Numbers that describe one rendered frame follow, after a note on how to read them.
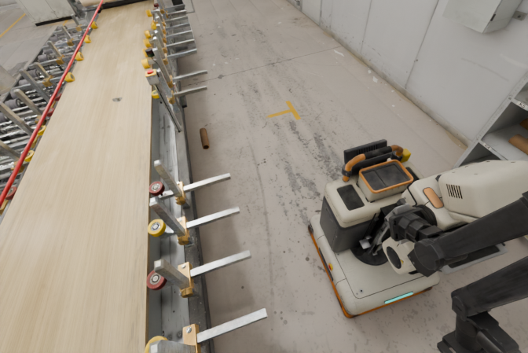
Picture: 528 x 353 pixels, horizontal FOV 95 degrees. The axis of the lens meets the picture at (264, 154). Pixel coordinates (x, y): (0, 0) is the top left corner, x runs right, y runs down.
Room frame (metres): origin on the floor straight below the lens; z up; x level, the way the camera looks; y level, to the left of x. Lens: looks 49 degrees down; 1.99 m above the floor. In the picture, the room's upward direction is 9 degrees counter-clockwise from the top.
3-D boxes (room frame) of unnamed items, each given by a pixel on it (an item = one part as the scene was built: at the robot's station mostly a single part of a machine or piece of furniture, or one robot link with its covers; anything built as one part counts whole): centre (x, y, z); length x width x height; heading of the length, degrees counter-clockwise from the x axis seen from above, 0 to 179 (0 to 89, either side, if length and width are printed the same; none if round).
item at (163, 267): (0.33, 0.44, 0.88); 0.04 x 0.04 x 0.48; 10
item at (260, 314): (0.14, 0.31, 0.80); 0.43 x 0.03 x 0.04; 100
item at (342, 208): (0.65, -0.60, 0.59); 0.55 x 0.34 x 0.83; 99
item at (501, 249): (0.27, -0.66, 0.99); 0.28 x 0.16 x 0.22; 99
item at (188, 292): (0.35, 0.44, 0.82); 0.14 x 0.06 x 0.05; 10
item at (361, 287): (0.56, -0.62, 0.16); 0.67 x 0.64 x 0.25; 9
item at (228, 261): (0.39, 0.35, 0.81); 0.43 x 0.03 x 0.04; 100
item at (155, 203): (0.58, 0.48, 0.93); 0.04 x 0.04 x 0.48; 10
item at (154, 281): (0.35, 0.55, 0.85); 0.08 x 0.08 x 0.11
